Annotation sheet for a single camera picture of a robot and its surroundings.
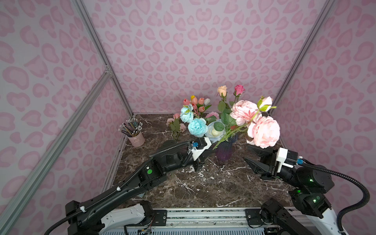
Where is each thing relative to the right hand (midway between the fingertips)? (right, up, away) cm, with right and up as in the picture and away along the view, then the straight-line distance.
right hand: (245, 155), depth 50 cm
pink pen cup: (-57, +7, +48) cm, 75 cm away
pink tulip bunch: (-14, +21, +32) cm, 40 cm away
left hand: (-9, +1, +7) cm, 12 cm away
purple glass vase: (+3, -8, +49) cm, 50 cm away
